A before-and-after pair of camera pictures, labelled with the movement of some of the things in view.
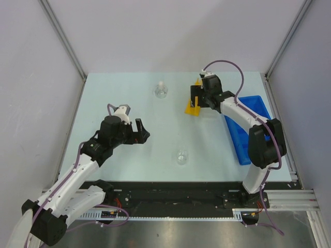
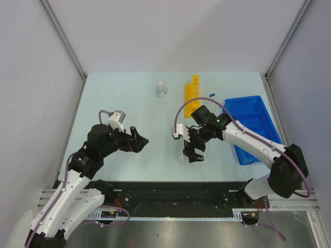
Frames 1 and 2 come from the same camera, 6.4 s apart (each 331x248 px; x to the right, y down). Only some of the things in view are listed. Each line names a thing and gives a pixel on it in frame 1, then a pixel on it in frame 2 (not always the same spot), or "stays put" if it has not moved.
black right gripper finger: [196, 91] → [195, 157]
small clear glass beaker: [182, 157] stays put
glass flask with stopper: [161, 91] stays put
